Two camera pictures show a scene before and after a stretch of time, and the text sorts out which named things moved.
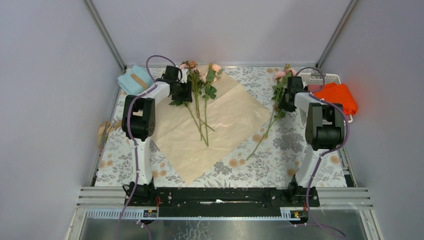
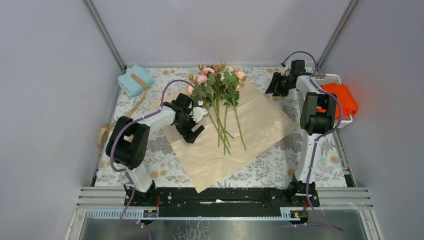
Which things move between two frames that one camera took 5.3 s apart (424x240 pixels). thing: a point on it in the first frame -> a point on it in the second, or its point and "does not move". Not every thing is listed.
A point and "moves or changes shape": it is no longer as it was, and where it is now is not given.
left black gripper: (185, 94) -> (189, 114)
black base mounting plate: (222, 202) does not move
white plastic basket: (309, 79) does not move
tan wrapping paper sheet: (195, 137) moves or changes shape
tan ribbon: (106, 127) does not move
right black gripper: (288, 108) -> (277, 91)
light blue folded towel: (130, 85) does not move
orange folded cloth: (338, 93) does not move
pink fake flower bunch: (280, 79) -> (216, 87)
